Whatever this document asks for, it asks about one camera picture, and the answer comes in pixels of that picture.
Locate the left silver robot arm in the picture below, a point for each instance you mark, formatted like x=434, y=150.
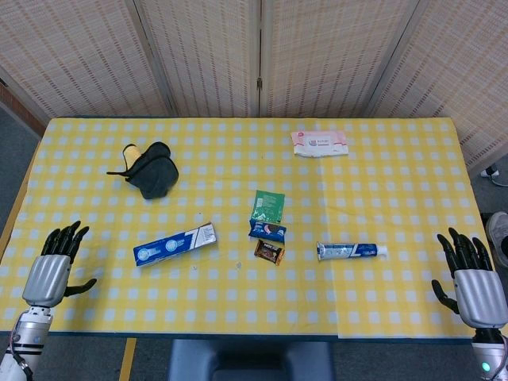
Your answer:
x=24, y=341

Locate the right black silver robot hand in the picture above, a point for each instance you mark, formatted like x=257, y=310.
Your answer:
x=478, y=293

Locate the blue cookie packet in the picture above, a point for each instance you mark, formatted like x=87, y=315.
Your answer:
x=266, y=231

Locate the brown chocolate packet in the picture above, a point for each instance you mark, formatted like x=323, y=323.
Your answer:
x=270, y=252

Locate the blue white toothpaste tube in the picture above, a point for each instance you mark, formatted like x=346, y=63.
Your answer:
x=349, y=251

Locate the yellow white checked tablecloth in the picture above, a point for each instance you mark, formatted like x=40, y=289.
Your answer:
x=246, y=301

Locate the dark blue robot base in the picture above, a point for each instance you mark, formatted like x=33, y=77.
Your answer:
x=250, y=361

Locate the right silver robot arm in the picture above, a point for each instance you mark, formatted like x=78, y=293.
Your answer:
x=490, y=357

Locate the pink white wet wipes pack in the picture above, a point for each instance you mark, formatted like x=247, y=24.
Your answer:
x=319, y=143

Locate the grey sneaker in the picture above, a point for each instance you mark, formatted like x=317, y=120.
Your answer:
x=499, y=238

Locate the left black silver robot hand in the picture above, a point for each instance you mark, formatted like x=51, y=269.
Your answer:
x=43, y=278

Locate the green snack packet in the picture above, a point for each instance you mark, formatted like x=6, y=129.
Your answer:
x=269, y=204

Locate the blue white toothpaste box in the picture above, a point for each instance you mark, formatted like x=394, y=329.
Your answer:
x=170, y=248

